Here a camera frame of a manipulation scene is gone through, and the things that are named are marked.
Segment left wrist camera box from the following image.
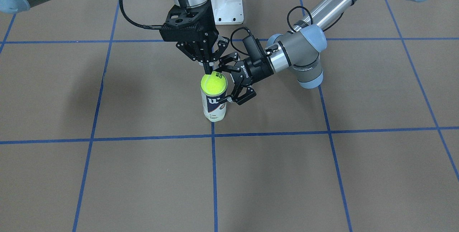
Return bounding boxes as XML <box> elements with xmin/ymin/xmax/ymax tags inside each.
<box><xmin>243</xmin><ymin>35</ymin><xmax>267</xmax><ymax>67</ymax></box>

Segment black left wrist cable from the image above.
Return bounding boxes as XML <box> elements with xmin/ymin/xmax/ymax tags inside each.
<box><xmin>230</xmin><ymin>5</ymin><xmax>345</xmax><ymax>55</ymax></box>

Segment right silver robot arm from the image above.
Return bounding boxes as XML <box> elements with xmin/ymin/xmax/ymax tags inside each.
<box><xmin>1</xmin><ymin>0</ymin><xmax>229</xmax><ymax>75</ymax></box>

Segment clear tennis ball tube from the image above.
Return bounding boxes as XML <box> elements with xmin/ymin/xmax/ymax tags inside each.
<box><xmin>200</xmin><ymin>89</ymin><xmax>227</xmax><ymax>122</ymax></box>

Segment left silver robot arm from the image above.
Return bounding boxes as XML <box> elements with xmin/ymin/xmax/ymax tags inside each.
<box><xmin>217</xmin><ymin>0</ymin><xmax>426</xmax><ymax>105</ymax></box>

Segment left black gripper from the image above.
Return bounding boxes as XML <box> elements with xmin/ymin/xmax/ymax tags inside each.
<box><xmin>218</xmin><ymin>51</ymin><xmax>275</xmax><ymax>105</ymax></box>

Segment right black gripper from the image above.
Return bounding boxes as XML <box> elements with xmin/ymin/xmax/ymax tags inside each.
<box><xmin>176</xmin><ymin>37</ymin><xmax>230</xmax><ymax>75</ymax></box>

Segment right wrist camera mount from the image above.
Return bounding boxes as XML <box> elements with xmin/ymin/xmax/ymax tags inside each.
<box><xmin>160</xmin><ymin>0</ymin><xmax>219</xmax><ymax>42</ymax></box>

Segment yellow tennis ball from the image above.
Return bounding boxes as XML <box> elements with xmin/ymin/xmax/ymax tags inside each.
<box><xmin>200</xmin><ymin>71</ymin><xmax>227</xmax><ymax>96</ymax></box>

